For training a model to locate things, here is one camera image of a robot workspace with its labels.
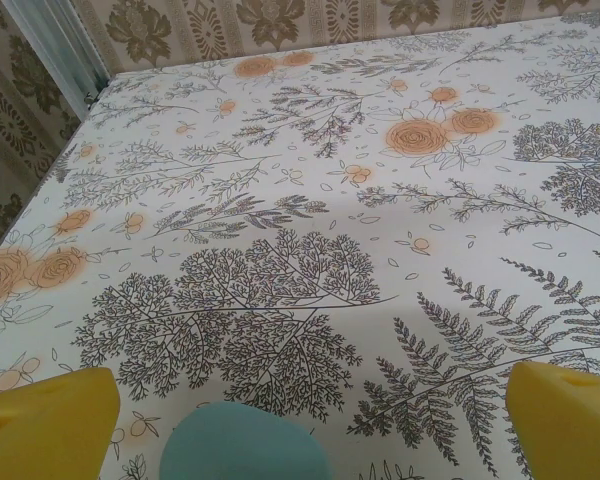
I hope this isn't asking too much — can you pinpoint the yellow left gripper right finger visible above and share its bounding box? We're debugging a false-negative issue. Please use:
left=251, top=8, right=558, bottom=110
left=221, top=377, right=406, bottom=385
left=505, top=360, right=600, bottom=480

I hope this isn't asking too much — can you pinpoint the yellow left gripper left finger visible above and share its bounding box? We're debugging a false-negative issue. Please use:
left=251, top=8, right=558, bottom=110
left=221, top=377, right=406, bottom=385
left=0, top=368, right=122, bottom=480

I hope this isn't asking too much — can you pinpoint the teal earbud charging case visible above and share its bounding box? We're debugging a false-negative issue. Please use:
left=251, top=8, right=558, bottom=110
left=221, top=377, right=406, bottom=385
left=158, top=400, right=322, bottom=480

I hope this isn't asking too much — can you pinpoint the floral patterned tablecloth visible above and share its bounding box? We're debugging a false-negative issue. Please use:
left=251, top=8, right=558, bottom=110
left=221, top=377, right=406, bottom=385
left=0, top=10, right=600, bottom=480

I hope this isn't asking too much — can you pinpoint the aluminium frame corner post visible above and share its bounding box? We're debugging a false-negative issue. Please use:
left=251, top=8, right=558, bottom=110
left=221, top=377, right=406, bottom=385
left=2, top=0, right=112, bottom=112

